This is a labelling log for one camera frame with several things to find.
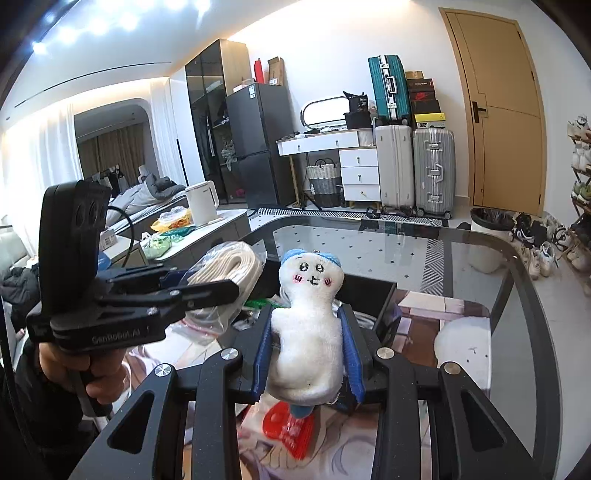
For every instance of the white curtain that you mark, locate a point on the white curtain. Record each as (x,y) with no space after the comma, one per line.
(37,166)

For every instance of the teal suitcase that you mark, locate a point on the teal suitcase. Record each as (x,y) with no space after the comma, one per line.
(388,90)

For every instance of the dark glass cabinet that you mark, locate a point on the dark glass cabinet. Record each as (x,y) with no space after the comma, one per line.
(207,110)

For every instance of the printed desk mat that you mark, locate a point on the printed desk mat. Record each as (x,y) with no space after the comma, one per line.
(415,332)

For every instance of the shoe rack with shoes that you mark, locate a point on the shoe rack with shoes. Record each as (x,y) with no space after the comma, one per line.
(582,184)

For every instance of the red packet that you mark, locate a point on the red packet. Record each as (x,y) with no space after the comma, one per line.
(288,429)

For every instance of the black refrigerator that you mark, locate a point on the black refrigerator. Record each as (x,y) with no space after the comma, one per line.
(261,143)

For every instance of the person's left hand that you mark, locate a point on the person's left hand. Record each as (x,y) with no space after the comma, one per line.
(106,383)

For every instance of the tan wooden door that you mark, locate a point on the tan wooden door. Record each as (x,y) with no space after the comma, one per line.
(498,106)

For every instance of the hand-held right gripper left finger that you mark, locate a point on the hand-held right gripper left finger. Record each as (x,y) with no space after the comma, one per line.
(261,355)

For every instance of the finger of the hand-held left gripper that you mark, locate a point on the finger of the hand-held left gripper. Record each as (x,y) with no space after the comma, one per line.
(203,293)
(138,277)

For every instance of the white vanity dresser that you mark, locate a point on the white vanity dresser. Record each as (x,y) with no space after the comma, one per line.
(360,161)

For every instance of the white electric kettle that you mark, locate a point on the white electric kettle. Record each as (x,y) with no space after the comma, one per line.
(199,205)

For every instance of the white plush toy blue hat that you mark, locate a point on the white plush toy blue hat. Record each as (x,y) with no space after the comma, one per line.
(307,332)

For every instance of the green packet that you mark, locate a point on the green packet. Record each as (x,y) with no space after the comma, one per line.
(258,303)

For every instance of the white tissue box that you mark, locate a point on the white tissue box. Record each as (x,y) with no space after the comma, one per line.
(108,239)

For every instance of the open cardboard box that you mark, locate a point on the open cardboard box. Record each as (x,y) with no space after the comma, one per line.
(276,71)

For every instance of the oval vanity mirror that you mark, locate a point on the oval vanity mirror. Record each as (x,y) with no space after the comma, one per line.
(325,113)

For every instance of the bed with grey duvet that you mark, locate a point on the bed with grey duvet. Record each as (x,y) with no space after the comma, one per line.
(147,189)

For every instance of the woven laundry basket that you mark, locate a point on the woven laundry basket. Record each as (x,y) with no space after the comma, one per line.
(324,182)

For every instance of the brown cardboard shoe box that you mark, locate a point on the brown cardboard shoe box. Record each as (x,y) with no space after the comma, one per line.
(414,74)

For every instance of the yellow snack bag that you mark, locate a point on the yellow snack bag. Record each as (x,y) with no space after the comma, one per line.
(173,219)

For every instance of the white suitcase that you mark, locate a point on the white suitcase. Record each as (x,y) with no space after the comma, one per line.
(393,166)

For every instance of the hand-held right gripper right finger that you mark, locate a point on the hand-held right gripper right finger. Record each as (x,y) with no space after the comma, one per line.
(352,360)

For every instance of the black paper bag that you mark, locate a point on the black paper bag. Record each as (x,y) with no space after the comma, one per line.
(356,101)

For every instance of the pile of shoes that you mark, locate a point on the pile of shoes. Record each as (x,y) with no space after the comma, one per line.
(540,244)

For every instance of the trash bin black liner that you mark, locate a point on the trash bin black liner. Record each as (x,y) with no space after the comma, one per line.
(491,235)

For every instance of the white side counter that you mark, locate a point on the white side counter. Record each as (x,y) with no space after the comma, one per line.
(217,226)

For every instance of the green plastic bag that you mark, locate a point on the green plastic bag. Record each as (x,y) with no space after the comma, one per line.
(161,244)

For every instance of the black shoe box red logo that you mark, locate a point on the black shoe box red logo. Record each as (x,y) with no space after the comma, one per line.
(422,95)

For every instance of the silver suitcase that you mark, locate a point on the silver suitcase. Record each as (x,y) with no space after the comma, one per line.
(434,170)

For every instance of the black cardboard box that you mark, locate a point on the black cardboard box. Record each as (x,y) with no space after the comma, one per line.
(376,309)

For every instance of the dark jacket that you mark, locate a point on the dark jacket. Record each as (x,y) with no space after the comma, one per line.
(21,288)

